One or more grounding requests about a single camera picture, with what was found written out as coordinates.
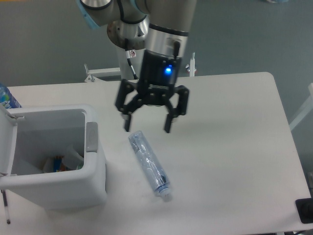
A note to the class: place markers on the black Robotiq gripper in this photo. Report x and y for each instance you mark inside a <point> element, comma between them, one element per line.
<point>159,78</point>

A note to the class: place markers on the clear crushed plastic bottle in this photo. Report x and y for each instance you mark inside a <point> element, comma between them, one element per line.
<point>150,165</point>

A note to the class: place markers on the white paper wrapper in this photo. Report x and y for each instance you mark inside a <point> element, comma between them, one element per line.
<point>72,159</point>

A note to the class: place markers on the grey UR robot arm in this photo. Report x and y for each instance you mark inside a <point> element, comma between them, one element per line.
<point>153,35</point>

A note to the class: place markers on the white plastic trash can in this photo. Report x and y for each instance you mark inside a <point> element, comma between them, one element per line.
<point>29,140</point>

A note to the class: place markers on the blue snack packet in bin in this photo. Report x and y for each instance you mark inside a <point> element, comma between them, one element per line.
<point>58,165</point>

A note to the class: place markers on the blue labelled water bottle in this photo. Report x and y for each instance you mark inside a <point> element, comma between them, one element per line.
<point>7,100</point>

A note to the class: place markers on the black and white pen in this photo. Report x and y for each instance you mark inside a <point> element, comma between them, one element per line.
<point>6,209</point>

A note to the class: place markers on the black device at table edge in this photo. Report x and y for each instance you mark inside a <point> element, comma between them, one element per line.
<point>305,210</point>

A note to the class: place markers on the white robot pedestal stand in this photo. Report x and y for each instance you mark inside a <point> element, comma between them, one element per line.
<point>129,41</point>

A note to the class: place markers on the white frame bar right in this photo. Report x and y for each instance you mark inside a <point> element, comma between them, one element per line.
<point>303,110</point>

